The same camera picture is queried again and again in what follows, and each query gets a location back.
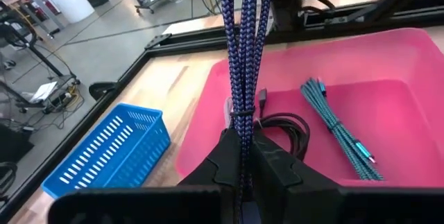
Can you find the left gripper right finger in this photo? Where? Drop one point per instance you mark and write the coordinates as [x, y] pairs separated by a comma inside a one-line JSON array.
[[277, 182]]

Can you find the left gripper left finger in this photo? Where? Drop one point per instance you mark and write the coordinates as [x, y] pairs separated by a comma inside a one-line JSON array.
[[222, 172]]

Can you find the red plastic bin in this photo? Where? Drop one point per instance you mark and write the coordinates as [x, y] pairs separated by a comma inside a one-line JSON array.
[[381, 120]]

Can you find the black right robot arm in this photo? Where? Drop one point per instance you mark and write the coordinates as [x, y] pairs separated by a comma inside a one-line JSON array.
[[291, 5]]

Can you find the blue plastic basket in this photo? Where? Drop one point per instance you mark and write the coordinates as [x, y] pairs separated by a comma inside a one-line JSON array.
[[104, 154]]

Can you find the white paper sheet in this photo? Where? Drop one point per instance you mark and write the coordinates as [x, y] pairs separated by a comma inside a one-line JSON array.
[[43, 92]]

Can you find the black aluminium frame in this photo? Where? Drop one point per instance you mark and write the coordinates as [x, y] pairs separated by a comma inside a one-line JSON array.
[[194, 42]]

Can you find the black frame clamp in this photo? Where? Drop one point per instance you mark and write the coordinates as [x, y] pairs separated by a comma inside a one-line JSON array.
[[100, 89]]

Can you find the black cart frame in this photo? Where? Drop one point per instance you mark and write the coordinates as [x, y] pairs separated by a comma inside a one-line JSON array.
[[45, 53]]

